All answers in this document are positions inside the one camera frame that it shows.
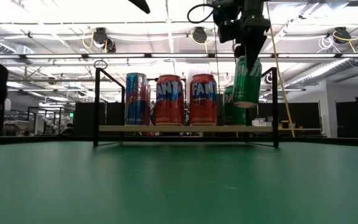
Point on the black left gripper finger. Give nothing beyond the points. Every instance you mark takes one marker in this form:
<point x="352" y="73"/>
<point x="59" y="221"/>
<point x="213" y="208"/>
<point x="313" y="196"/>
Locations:
<point x="141" y="4"/>

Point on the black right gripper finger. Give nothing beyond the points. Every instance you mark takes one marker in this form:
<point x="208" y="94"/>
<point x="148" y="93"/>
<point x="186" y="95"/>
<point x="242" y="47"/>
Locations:
<point x="255" y="53"/>
<point x="240" y="51"/>

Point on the green soda can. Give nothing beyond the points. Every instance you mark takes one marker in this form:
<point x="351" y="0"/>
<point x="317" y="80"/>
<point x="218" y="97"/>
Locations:
<point x="244" y="90"/>
<point x="230" y="110"/>

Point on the red soda can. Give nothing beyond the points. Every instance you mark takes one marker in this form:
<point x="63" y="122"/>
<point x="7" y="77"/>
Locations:
<point x="169" y="102"/>
<point x="203" y="102"/>

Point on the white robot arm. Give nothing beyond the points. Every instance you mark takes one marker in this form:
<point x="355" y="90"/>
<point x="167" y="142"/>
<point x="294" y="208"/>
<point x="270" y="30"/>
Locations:
<point x="51" y="123"/>

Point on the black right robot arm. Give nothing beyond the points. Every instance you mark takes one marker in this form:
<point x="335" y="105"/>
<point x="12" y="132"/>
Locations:
<point x="250" y="6"/>

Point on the black ceiling-hung device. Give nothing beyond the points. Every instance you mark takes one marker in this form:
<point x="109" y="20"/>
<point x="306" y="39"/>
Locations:
<point x="199" y="35"/>
<point x="341" y="35"/>
<point x="99" y="35"/>

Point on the white box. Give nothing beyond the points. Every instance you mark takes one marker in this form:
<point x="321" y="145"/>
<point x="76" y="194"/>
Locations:
<point x="261" y="123"/>

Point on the black partition panel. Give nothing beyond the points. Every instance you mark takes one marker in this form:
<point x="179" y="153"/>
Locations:
<point x="84" y="118"/>
<point x="291" y="115"/>

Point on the wooden workbench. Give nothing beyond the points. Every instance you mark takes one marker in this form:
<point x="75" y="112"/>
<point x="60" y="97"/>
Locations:
<point x="303" y="129"/>

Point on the black cabinet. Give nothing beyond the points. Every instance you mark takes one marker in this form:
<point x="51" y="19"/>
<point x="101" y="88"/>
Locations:
<point x="350" y="118"/>

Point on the green table mat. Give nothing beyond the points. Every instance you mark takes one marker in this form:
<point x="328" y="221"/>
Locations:
<point x="104" y="193"/>

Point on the black metal table frame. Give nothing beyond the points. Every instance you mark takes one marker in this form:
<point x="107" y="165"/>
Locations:
<point x="42" y="140"/>

